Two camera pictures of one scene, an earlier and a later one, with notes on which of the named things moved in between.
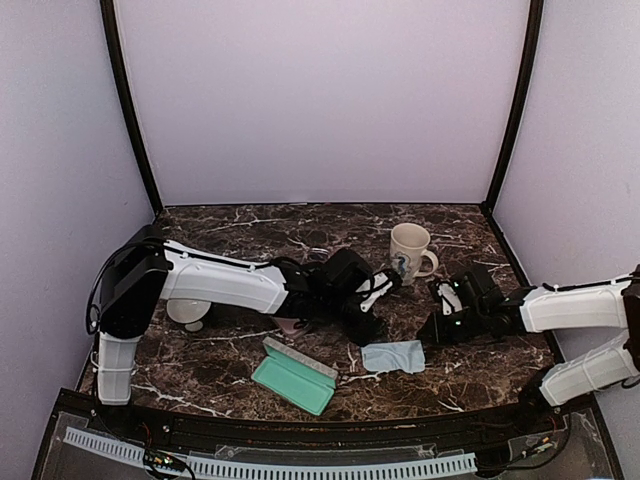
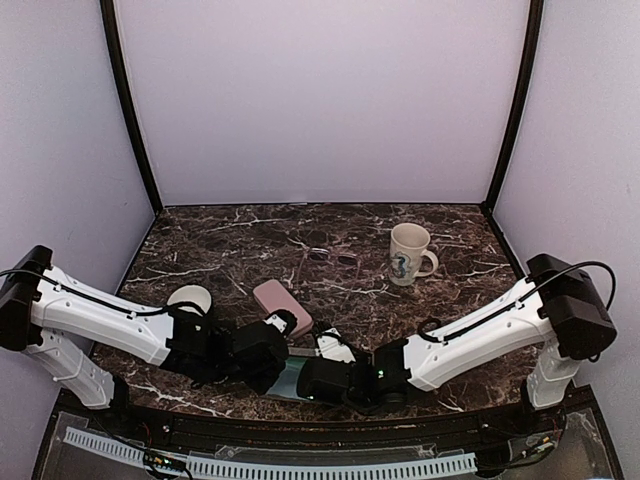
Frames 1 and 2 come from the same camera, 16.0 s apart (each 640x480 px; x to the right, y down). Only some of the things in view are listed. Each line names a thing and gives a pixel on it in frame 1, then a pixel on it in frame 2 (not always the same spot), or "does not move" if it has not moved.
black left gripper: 367,333 -> 263,382
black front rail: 205,433 does not move
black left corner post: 111,27 does not move
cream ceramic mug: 409,258 does not move
